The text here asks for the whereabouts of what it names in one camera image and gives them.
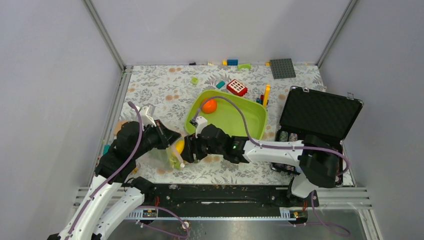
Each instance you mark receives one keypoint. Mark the orange toy fruit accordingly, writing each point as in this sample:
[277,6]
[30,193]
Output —
[209,106]

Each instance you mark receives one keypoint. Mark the small green brick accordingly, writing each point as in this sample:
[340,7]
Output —
[194,80]

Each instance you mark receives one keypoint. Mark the clear zip top bag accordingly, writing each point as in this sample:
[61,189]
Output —
[159,157]

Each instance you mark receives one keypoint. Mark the green arch brick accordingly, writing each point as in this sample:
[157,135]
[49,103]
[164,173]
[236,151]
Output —
[247,66]

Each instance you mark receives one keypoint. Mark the yellow blue brick tower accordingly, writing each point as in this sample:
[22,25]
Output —
[264,98]

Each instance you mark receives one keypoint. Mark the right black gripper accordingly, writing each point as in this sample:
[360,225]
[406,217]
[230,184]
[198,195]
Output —
[191,147]

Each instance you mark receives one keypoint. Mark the grey brick baseplate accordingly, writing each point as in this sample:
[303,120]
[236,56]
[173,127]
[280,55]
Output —
[282,68]

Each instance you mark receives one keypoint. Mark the white green toy leek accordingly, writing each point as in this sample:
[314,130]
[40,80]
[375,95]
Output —
[175,159]

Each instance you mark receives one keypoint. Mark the blue yellow brick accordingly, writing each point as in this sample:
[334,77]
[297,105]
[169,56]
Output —
[230,62]

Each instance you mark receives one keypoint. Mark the black poker chip case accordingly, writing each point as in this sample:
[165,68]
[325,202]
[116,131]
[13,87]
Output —
[323,120]

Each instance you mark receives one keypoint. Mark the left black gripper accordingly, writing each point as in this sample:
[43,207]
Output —
[167,136]

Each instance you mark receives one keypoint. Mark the teal small brick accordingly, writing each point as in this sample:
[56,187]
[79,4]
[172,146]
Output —
[220,84]

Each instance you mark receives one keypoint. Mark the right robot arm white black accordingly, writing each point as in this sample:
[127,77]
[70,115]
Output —
[291,159]

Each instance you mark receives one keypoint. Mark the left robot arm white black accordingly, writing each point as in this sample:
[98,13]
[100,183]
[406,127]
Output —
[93,220]

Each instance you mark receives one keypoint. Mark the tan curved wooden piece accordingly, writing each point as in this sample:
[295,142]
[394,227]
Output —
[118,126]

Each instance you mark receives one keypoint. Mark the teal brick at edge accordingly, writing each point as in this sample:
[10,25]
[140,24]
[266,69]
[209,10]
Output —
[105,149]

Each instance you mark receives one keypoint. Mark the green plastic tray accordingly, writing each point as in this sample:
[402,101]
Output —
[227,118]

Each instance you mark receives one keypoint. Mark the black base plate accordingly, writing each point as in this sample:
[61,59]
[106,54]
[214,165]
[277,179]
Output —
[208,201]

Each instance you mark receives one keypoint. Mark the red white window brick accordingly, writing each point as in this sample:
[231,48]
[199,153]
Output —
[237,88]

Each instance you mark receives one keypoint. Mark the floral table mat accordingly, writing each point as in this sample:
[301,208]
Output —
[169,89]

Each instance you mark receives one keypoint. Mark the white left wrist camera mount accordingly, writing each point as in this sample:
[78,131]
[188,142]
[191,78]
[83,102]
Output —
[146,113]

